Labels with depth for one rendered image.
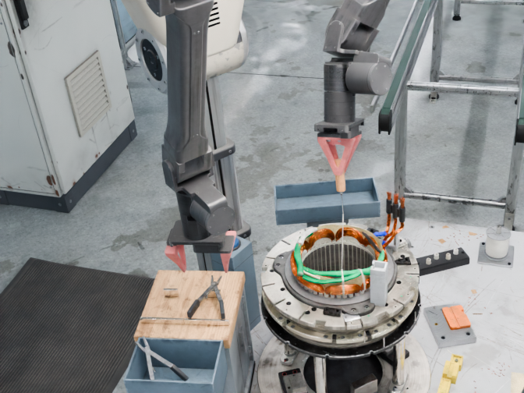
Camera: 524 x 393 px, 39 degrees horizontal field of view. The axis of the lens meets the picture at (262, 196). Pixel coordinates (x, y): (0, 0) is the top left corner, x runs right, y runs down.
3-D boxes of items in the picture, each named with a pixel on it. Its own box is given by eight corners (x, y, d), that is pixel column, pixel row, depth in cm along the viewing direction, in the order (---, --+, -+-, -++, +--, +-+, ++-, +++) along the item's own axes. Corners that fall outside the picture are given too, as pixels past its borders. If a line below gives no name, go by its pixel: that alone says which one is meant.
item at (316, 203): (373, 265, 199) (373, 176, 183) (380, 292, 190) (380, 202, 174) (281, 272, 200) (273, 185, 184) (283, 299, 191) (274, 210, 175)
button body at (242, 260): (261, 320, 185) (251, 242, 171) (243, 338, 181) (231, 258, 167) (239, 309, 189) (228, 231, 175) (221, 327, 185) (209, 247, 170)
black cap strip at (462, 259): (469, 263, 196) (469, 257, 195) (416, 277, 193) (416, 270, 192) (460, 253, 200) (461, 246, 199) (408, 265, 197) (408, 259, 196)
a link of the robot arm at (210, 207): (203, 139, 131) (160, 157, 128) (238, 166, 123) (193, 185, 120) (211, 194, 138) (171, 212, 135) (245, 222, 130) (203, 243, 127)
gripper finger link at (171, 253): (207, 282, 141) (200, 245, 136) (170, 281, 142) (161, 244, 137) (212, 259, 147) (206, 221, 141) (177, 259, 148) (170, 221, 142)
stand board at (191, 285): (230, 348, 143) (228, 340, 142) (135, 345, 146) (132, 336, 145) (245, 279, 159) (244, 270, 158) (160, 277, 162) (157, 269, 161)
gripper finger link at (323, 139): (363, 171, 140) (363, 122, 138) (352, 178, 134) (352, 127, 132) (329, 169, 143) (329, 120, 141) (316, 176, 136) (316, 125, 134)
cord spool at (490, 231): (508, 263, 194) (510, 241, 190) (483, 259, 196) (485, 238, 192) (509, 247, 199) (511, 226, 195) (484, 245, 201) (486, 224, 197)
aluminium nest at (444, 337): (476, 342, 173) (476, 334, 172) (438, 348, 173) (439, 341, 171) (458, 307, 183) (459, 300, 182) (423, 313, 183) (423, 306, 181)
